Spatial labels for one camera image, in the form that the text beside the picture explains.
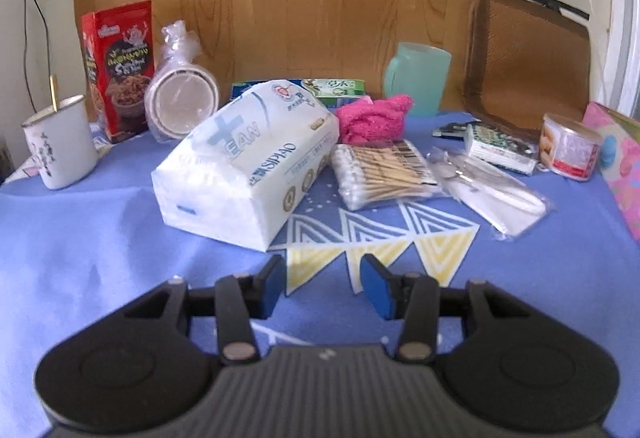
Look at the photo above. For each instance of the plastic-wrapped cutlery pack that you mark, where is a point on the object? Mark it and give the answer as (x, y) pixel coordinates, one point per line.
(492, 195)

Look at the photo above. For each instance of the small dark packet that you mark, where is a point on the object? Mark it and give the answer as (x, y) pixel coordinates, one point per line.
(450, 130)

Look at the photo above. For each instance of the teal plastic cup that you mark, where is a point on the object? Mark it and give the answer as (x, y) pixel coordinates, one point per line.
(420, 78)

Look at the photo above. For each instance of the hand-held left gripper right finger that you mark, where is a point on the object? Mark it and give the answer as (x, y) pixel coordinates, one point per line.
(375, 289)

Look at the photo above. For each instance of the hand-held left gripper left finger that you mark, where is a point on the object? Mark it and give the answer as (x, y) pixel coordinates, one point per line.
(273, 289)

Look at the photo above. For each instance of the pink fuzzy cloth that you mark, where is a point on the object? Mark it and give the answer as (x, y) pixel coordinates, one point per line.
(372, 119)

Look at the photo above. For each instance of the white tissue pack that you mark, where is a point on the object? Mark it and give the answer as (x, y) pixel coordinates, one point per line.
(235, 178)

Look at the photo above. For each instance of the white enamel mug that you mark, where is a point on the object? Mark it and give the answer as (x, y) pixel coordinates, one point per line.
(62, 148)

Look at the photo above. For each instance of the blue and green box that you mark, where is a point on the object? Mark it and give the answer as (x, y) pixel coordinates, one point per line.
(340, 89)

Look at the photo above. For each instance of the red snack box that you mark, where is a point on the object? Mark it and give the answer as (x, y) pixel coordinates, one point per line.
(122, 68)

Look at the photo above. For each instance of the small green white box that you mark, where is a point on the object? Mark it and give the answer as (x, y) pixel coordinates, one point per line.
(500, 148)

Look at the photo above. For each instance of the pink printed box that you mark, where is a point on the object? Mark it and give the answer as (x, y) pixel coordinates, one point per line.
(620, 158)

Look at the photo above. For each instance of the blue patterned tablecloth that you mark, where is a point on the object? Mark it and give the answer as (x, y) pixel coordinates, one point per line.
(90, 238)

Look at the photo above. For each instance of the brown tray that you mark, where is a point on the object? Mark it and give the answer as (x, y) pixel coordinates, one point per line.
(530, 63)

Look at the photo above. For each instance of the cotton swab pack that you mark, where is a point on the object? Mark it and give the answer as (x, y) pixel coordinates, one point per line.
(382, 173)

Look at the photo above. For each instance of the bagged paper bowl stack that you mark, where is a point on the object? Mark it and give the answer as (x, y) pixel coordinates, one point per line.
(181, 101)

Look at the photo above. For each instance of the red label can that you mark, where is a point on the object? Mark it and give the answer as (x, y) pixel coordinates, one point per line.
(570, 149)

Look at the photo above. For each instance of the gold spoon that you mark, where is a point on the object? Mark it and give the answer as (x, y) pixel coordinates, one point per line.
(54, 91)

